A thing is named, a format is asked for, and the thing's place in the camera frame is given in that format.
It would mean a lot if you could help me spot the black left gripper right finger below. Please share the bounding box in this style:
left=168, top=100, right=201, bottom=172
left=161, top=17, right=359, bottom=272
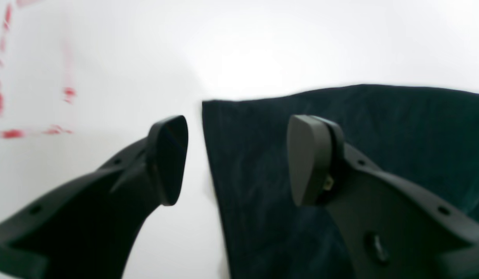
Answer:
left=287, top=115, right=479, bottom=279

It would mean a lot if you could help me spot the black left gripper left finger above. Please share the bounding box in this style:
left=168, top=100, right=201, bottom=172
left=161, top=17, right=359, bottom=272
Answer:
left=0, top=116, right=188, bottom=279

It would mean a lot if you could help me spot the red tape rectangle marking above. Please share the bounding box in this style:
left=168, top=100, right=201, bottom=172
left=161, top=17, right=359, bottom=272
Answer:
left=0, top=0, right=79, bottom=140

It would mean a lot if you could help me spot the black t-shirt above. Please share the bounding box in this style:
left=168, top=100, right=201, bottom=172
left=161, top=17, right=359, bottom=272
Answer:
left=202, top=84, right=479, bottom=279

